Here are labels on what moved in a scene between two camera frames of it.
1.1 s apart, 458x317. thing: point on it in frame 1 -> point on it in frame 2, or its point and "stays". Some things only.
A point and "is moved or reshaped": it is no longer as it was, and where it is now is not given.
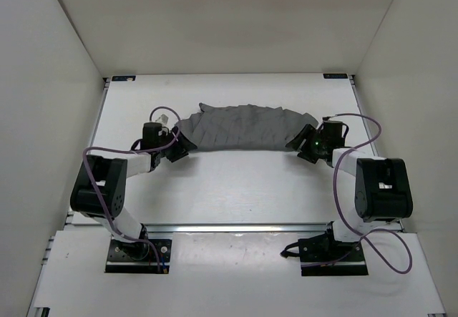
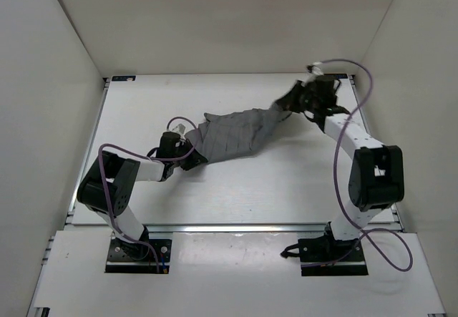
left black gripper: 182,147 -> 195,159
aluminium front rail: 237,227 stays
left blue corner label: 129,78 stays
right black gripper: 308,133 -> 287,102
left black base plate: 134,257 stays
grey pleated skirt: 243,127 is moved or reshaped
